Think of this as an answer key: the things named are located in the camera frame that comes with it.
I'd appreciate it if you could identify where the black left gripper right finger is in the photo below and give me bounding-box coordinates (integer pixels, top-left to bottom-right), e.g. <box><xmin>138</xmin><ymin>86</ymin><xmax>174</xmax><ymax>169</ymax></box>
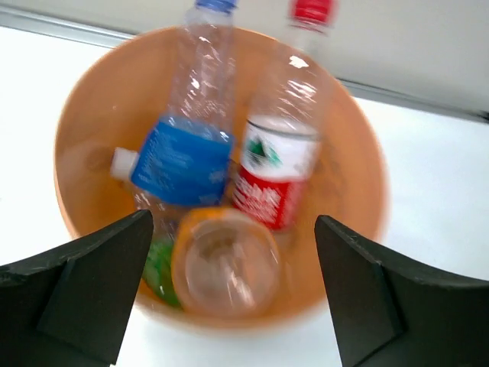
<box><xmin>315</xmin><ymin>216</ymin><xmax>488</xmax><ymax>366</ymax></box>

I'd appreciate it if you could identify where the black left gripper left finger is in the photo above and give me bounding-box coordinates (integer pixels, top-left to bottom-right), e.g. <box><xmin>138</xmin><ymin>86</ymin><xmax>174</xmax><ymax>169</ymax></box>
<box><xmin>1</xmin><ymin>210</ymin><xmax>154</xmax><ymax>366</ymax></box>

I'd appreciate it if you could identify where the green plastic bottle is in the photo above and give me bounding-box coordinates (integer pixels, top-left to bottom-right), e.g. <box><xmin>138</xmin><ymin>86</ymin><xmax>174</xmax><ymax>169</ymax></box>
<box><xmin>142</xmin><ymin>236</ymin><xmax>181</xmax><ymax>308</ymax></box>

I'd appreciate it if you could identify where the white cap blue label bottle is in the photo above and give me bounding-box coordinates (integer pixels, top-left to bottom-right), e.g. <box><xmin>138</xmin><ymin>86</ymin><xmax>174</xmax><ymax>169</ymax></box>
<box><xmin>110</xmin><ymin>147</ymin><xmax>139</xmax><ymax>181</ymax></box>

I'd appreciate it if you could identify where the orange juice bottle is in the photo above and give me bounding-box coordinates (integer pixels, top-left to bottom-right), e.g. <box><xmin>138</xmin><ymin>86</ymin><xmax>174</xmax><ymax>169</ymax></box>
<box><xmin>171</xmin><ymin>207</ymin><xmax>282</xmax><ymax>320</ymax></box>

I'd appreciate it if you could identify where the blue cap water bottle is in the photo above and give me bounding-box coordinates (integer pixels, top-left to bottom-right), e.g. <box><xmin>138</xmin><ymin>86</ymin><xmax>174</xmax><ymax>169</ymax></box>
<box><xmin>129</xmin><ymin>0</ymin><xmax>240</xmax><ymax>209</ymax></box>

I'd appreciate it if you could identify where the red label water bottle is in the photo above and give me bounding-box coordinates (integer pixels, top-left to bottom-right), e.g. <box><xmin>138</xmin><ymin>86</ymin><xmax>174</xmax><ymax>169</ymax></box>
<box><xmin>232</xmin><ymin>1</ymin><xmax>335</xmax><ymax>232</ymax></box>

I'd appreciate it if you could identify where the aluminium frame rail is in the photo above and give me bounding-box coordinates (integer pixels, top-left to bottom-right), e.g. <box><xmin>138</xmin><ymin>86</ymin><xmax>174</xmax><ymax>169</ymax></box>
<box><xmin>1</xmin><ymin>4</ymin><xmax>488</xmax><ymax>124</ymax></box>

